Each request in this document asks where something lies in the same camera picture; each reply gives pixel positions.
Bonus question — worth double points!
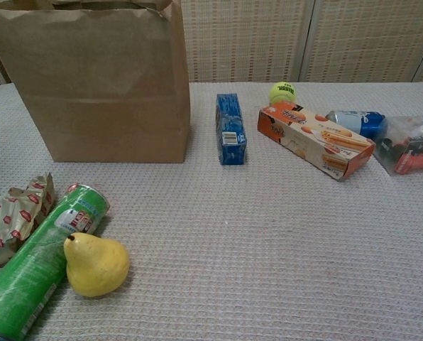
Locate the yellow pear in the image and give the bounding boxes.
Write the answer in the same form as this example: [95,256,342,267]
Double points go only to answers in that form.
[62,232,131,298]

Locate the gold red snack packet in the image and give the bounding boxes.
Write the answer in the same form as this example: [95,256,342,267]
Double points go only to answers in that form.
[0,173,55,269]

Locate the green chips can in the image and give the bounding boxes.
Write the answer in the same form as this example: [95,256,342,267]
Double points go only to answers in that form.
[0,183,111,341]

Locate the brown paper bag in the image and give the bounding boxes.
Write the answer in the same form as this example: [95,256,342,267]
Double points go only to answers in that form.
[0,0,192,163]

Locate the clear bag of red parts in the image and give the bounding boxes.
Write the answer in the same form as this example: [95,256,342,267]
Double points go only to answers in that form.
[373,116,423,175]

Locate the blue biscuit box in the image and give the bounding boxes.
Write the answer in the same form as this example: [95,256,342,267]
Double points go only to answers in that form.
[215,93,248,166]

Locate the white woven tablecloth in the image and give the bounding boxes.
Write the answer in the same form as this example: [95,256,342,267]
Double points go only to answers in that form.
[0,82,423,341]

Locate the orange cream snack box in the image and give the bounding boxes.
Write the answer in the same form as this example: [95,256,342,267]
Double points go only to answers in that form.
[257,100,376,182]

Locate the yellow tennis ball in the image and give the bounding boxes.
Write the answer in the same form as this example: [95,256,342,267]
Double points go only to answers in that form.
[268,81,297,105]

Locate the blue white drink can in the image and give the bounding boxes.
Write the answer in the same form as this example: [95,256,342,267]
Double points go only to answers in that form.
[324,110,386,139]

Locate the woven bamboo folding screen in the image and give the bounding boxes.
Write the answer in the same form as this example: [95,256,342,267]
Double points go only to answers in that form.
[0,0,423,85]

